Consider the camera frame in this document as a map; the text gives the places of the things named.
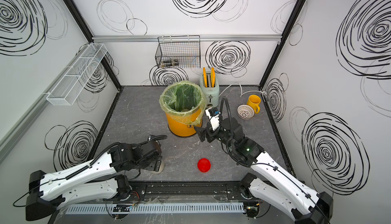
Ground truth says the cream lid oatmeal jar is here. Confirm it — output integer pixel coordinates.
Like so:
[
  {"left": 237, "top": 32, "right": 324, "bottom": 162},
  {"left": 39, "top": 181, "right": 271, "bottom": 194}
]
[{"left": 151, "top": 160, "right": 165, "bottom": 174}]

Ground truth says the yellow trash bin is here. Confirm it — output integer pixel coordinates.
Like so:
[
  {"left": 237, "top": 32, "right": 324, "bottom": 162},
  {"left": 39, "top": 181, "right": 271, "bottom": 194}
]
[{"left": 166, "top": 109, "right": 201, "bottom": 138}]

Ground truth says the red jar lid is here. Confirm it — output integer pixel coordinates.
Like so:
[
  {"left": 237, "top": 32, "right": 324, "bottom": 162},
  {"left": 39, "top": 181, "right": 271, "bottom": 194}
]
[{"left": 197, "top": 158, "right": 211, "bottom": 173}]

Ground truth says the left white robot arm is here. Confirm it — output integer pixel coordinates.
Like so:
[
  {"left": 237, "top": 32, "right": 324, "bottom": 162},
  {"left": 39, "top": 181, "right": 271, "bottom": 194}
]
[{"left": 23, "top": 135, "right": 167, "bottom": 221}]

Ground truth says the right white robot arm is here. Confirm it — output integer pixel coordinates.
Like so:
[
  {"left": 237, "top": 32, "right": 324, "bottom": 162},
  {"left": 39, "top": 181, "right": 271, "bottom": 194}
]
[{"left": 194, "top": 97, "right": 334, "bottom": 224}]

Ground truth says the white round sink strainer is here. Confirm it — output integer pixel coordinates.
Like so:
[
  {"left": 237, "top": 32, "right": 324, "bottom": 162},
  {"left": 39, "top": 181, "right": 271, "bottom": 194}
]
[{"left": 237, "top": 105, "right": 255, "bottom": 120}]

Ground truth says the green plastic bin liner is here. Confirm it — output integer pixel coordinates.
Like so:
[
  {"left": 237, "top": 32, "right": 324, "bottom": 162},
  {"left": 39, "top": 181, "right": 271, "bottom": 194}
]
[{"left": 159, "top": 81, "right": 206, "bottom": 126}]

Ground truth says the yellow mug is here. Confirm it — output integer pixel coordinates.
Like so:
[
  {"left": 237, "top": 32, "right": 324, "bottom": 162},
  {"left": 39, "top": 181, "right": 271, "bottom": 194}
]
[{"left": 246, "top": 95, "right": 261, "bottom": 114}]

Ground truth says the mint green toaster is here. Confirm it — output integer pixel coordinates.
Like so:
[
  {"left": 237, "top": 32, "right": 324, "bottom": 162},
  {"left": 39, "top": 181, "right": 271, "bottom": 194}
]
[{"left": 199, "top": 75, "right": 220, "bottom": 107}]

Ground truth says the left yellow toast slice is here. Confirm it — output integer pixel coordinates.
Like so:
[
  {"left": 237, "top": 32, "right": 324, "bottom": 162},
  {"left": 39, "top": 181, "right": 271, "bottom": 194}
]
[{"left": 203, "top": 68, "right": 208, "bottom": 88}]

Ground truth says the yellow toast slice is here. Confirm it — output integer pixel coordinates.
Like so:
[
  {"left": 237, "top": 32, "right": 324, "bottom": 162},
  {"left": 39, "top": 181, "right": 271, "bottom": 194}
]
[
  {"left": 203, "top": 68, "right": 208, "bottom": 88},
  {"left": 210, "top": 67, "right": 215, "bottom": 87}
]

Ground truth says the right yellow toast slice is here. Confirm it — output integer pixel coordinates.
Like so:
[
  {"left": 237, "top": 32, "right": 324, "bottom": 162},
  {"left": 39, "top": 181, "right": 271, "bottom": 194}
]
[{"left": 210, "top": 67, "right": 215, "bottom": 87}]

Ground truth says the dark item in basket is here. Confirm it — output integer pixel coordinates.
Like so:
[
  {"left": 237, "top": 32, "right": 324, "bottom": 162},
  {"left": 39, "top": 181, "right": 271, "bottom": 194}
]
[{"left": 160, "top": 59, "right": 179, "bottom": 68}]

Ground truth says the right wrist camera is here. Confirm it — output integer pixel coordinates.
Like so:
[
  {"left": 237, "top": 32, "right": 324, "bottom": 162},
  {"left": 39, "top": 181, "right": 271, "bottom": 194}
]
[{"left": 205, "top": 107, "right": 221, "bottom": 131}]

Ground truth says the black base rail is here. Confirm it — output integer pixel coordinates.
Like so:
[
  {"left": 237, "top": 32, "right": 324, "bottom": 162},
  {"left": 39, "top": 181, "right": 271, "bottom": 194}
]
[{"left": 128, "top": 181, "right": 263, "bottom": 202}]

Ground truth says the white toaster power cord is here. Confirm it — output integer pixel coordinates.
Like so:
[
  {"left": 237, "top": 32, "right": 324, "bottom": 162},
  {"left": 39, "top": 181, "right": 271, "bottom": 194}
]
[{"left": 218, "top": 82, "right": 265, "bottom": 98}]

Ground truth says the white slotted cable duct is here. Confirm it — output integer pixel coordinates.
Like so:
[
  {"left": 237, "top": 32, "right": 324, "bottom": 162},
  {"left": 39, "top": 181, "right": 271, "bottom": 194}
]
[{"left": 65, "top": 203, "right": 245, "bottom": 215}]

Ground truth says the black wire wall basket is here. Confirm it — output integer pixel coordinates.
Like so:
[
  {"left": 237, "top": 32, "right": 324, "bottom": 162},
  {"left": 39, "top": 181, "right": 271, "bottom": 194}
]
[{"left": 155, "top": 35, "right": 201, "bottom": 68}]

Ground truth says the white wire wall shelf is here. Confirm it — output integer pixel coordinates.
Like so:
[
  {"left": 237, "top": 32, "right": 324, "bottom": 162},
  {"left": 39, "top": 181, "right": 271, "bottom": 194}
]
[{"left": 46, "top": 44, "right": 108, "bottom": 106}]

